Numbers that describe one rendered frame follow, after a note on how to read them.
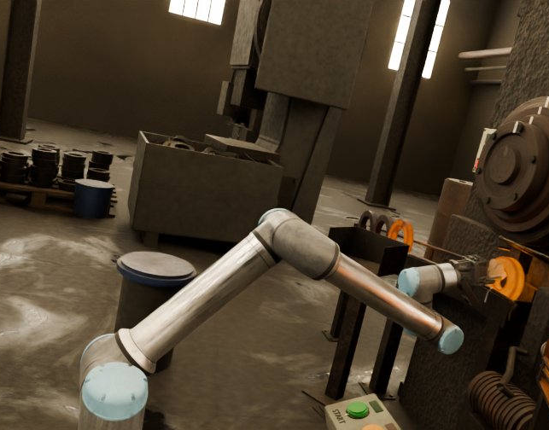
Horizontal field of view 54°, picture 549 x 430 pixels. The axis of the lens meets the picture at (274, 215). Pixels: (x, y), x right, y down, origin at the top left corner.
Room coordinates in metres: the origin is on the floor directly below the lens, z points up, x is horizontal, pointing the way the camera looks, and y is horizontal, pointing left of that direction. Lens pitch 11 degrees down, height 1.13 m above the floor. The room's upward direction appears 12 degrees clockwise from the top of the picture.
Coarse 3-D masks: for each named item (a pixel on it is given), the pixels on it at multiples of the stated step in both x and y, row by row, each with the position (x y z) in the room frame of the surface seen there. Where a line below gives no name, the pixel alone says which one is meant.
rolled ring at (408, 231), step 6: (396, 222) 2.47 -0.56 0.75; (402, 222) 2.42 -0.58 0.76; (408, 222) 2.41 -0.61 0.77; (390, 228) 2.51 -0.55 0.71; (396, 228) 2.47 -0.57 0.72; (402, 228) 2.40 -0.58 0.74; (408, 228) 2.37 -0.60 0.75; (390, 234) 2.49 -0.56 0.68; (396, 234) 2.49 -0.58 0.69; (408, 234) 2.35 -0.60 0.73; (408, 240) 2.34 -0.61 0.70; (408, 252) 2.35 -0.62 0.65
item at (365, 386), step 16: (336, 320) 2.77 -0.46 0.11; (496, 320) 1.65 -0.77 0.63; (336, 336) 2.76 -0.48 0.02; (384, 336) 2.26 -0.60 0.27; (400, 336) 2.24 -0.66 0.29; (496, 336) 1.63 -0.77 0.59; (384, 352) 2.23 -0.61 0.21; (480, 352) 1.68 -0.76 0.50; (496, 352) 1.64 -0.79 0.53; (384, 368) 2.23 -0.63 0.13; (480, 368) 1.66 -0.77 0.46; (496, 368) 1.64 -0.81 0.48; (368, 384) 2.30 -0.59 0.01; (384, 384) 2.24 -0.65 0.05; (464, 400) 1.68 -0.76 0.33; (464, 416) 1.66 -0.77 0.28
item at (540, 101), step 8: (544, 96) 1.75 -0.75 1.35; (528, 104) 1.81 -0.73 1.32; (536, 104) 1.77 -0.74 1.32; (544, 104) 1.74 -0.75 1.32; (512, 112) 1.87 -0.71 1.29; (504, 120) 1.90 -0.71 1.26; (480, 200) 1.91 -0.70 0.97; (488, 216) 1.84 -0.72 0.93; (488, 224) 1.83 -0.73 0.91; (544, 224) 1.59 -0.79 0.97; (496, 232) 1.78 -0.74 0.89; (504, 232) 1.75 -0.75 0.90; (512, 232) 1.71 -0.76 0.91; (520, 232) 1.68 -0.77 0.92; (528, 232) 1.65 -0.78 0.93; (536, 232) 1.61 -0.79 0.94; (544, 232) 1.58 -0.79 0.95; (512, 240) 1.70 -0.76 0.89; (520, 240) 1.67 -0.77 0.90; (528, 240) 1.64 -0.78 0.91; (536, 240) 1.61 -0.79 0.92; (544, 240) 1.63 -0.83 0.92
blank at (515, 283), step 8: (504, 264) 1.74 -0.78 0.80; (512, 264) 1.71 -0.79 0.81; (520, 264) 1.71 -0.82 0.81; (512, 272) 1.70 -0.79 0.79; (520, 272) 1.69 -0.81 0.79; (512, 280) 1.69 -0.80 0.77; (520, 280) 1.68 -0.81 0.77; (496, 288) 1.74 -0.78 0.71; (504, 288) 1.71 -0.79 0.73; (512, 288) 1.67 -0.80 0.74; (520, 288) 1.67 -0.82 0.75; (512, 296) 1.68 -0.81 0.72
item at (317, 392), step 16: (336, 240) 2.20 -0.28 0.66; (352, 240) 2.29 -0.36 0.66; (368, 240) 2.26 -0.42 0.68; (384, 240) 2.21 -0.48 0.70; (352, 256) 2.28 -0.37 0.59; (368, 256) 2.24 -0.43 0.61; (384, 256) 1.99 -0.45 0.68; (400, 256) 2.10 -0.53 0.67; (384, 272) 2.02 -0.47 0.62; (352, 304) 2.11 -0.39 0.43; (352, 320) 2.10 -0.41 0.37; (352, 336) 2.09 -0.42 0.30; (336, 352) 2.12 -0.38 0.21; (352, 352) 2.11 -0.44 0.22; (336, 368) 2.11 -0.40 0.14; (320, 384) 2.20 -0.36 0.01; (336, 384) 2.10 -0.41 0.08; (320, 400) 2.06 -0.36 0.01; (336, 400) 2.09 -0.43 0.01
